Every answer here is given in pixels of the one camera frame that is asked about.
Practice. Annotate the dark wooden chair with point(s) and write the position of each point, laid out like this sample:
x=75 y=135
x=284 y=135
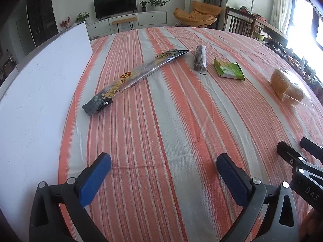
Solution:
x=239 y=22

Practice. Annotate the dark glass cabinet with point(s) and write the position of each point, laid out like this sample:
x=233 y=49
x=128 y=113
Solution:
x=41 y=12

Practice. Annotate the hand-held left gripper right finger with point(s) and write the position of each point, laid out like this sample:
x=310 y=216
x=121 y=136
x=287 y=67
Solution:
x=232 y=179

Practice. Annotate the large window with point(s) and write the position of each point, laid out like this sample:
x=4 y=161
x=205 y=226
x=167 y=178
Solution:
x=306 y=20

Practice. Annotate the green snack packet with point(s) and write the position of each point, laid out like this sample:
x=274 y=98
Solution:
x=228 y=69

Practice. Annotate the group of jars and bottles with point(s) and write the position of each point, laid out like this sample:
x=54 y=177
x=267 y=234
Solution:
x=305 y=65

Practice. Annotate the wooden stool with metal legs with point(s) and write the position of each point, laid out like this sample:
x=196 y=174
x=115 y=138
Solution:
x=123 y=20

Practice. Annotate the orange striped tablecloth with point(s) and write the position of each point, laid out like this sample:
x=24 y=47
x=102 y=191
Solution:
x=164 y=131

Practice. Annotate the white board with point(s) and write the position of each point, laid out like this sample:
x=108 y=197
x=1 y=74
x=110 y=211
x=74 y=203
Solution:
x=37 y=93

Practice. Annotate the white TV cabinet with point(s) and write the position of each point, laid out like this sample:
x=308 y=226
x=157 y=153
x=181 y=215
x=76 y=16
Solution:
x=151 y=19

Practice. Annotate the white curtain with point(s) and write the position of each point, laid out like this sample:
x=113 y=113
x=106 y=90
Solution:
x=280 y=5

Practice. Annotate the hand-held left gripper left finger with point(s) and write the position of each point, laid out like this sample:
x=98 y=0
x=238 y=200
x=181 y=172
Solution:
x=93 y=179

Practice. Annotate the black television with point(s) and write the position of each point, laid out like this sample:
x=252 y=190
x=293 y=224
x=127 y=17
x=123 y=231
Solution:
x=114 y=5

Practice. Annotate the long dark snack packet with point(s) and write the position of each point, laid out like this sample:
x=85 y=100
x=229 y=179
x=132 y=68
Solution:
x=131 y=77

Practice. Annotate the large green potted plant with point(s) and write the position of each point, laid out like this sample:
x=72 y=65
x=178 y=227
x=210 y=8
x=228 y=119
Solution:
x=157 y=2

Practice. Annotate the bagged bread loaf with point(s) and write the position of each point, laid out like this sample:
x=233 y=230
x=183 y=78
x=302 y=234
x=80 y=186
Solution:
x=285 y=85

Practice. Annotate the small green potted plant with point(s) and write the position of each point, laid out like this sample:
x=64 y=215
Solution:
x=143 y=6

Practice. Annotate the wooden side table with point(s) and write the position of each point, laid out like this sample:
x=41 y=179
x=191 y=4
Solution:
x=273 y=31

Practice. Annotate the dark biscuit roll packet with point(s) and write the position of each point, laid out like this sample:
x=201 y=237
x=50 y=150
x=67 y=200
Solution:
x=199 y=59

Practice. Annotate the red flower arrangement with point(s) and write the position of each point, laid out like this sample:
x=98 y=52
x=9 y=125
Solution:
x=65 y=22

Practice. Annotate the leafy plant in vase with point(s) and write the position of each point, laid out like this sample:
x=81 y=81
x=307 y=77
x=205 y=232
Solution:
x=82 y=17

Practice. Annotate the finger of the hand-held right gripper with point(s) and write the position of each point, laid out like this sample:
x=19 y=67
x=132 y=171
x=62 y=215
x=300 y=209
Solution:
x=311 y=145
x=287 y=151

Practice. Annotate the orange lounge chair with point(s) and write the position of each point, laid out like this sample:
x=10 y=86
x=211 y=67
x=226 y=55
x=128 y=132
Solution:
x=199 y=12

